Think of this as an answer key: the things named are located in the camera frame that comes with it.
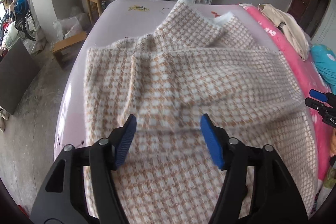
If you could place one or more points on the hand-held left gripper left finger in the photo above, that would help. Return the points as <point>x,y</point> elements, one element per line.
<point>126,134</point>

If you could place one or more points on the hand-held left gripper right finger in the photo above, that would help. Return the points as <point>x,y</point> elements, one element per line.
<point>211,142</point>

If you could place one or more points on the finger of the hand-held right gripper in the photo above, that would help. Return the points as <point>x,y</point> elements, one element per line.
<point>316,94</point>
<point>313,103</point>

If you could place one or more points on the beige houndstooth knit cardigan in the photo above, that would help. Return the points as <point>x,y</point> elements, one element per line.
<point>183,77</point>

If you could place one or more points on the teal cloth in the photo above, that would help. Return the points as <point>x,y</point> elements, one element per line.
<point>325,61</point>

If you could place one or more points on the beige garment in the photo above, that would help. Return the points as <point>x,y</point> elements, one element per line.
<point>286,24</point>

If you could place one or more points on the pink floral blanket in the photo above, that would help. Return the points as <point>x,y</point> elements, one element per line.
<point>265,29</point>

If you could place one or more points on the small wooden stool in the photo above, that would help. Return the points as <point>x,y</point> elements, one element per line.
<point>68,44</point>

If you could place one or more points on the clear plastic bag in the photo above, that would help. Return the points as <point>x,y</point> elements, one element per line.
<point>68,26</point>

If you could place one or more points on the red box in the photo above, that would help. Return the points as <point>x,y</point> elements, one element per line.
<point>23,210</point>

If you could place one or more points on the dark cabinet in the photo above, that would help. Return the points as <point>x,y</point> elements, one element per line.
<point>15,69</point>

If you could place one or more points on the wheelchair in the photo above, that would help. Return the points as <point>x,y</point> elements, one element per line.
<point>26,22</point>

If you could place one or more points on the blue bag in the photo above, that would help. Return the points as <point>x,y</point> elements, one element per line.
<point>21,3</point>

